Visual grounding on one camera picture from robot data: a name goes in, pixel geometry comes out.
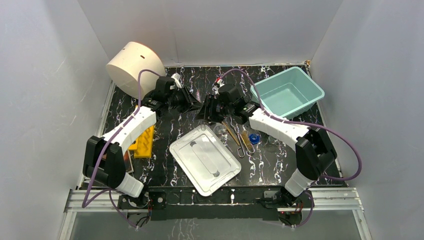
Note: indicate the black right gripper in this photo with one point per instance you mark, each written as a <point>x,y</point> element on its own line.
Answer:
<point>209,102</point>

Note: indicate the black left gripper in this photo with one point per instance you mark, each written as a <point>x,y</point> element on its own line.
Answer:
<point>185,99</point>

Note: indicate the tan rubber tube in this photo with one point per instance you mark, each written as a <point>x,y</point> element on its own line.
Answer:
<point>231,133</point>

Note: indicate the clear cylinder blue base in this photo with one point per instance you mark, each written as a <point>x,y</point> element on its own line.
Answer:
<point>254,138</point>

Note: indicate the clear glass beaker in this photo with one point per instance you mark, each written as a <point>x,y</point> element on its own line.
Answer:
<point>272,141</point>

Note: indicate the teal plastic bin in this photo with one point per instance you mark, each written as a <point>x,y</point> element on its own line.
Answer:
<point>289,93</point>

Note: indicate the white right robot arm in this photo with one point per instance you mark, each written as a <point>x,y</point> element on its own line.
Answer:
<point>313,148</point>

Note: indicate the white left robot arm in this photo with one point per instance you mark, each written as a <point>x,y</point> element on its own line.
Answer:
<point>104,156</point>

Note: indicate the white bin lid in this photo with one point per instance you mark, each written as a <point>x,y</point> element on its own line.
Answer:
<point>205,160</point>

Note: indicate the wooden test tube clamp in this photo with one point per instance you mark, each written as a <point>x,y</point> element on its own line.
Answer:
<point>245,139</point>

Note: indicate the yellow test tube rack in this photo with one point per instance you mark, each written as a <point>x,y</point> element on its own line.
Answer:
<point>142,146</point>

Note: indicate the cream cylindrical drum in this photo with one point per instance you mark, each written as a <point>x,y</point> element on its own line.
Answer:
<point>135,64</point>

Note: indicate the dark book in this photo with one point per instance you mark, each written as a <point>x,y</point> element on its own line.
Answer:
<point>128,162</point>

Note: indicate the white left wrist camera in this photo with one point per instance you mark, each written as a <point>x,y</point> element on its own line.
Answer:
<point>176,80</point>

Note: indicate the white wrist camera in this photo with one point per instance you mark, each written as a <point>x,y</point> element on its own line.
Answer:
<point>176,80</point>
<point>218,83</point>

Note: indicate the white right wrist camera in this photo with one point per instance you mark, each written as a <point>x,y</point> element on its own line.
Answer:
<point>218,83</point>

